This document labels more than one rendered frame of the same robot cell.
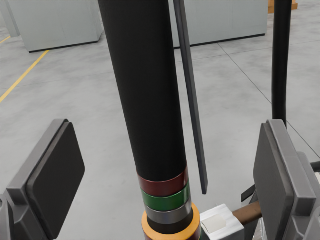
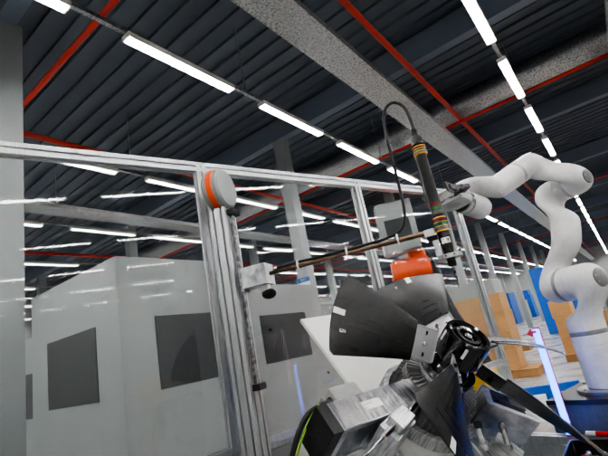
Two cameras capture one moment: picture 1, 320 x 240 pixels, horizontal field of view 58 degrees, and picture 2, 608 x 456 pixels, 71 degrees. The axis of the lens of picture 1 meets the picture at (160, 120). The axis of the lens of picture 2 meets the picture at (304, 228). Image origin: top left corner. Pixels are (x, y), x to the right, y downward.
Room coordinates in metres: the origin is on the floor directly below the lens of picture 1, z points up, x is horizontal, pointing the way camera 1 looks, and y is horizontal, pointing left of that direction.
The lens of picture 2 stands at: (1.41, 0.36, 1.27)
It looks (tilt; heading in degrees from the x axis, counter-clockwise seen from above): 16 degrees up; 214
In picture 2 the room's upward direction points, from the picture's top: 11 degrees counter-clockwise
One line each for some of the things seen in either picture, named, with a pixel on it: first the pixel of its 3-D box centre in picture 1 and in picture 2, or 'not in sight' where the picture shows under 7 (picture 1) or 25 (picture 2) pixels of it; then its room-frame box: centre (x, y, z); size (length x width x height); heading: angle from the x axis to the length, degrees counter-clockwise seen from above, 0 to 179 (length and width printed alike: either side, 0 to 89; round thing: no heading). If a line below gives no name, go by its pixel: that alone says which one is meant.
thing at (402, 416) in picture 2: not in sight; (401, 419); (0.48, -0.11, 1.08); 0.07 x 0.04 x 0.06; 173
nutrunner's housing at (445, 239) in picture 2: not in sight; (432, 194); (0.15, 0.00, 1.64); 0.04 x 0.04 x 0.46
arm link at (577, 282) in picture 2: not in sight; (584, 298); (-0.39, 0.26, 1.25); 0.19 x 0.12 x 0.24; 54
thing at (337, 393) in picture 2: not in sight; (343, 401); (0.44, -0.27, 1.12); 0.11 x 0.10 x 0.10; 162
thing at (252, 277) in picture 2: not in sight; (256, 277); (0.33, -0.60, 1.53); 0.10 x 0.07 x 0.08; 107
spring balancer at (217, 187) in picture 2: not in sight; (219, 190); (0.36, -0.68, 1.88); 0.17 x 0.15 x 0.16; 162
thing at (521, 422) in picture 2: not in sight; (498, 418); (0.09, -0.01, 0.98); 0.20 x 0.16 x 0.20; 72
